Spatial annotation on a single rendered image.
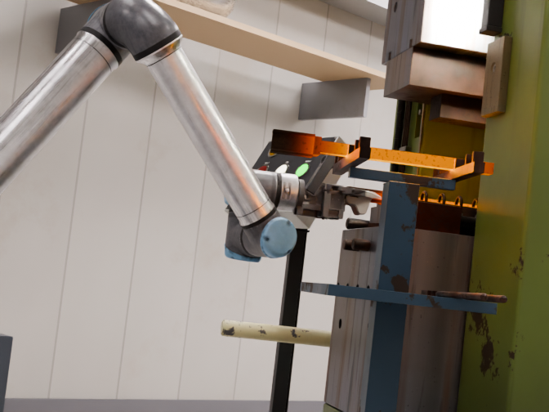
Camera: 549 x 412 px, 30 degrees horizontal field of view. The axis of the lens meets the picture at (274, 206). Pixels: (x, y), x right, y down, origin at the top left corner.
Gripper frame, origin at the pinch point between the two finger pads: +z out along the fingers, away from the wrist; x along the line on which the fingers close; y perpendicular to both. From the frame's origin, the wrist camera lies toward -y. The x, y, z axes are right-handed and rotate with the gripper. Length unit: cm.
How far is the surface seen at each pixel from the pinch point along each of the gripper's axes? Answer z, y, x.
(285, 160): -11, -12, -57
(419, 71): 5.6, -30.5, 7.6
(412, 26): 3.4, -41.8, 5.2
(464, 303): -5, 24, 73
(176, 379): -3, 82, -311
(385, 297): -19, 24, 71
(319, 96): 65, -86, -333
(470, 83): 18.9, -29.4, 7.6
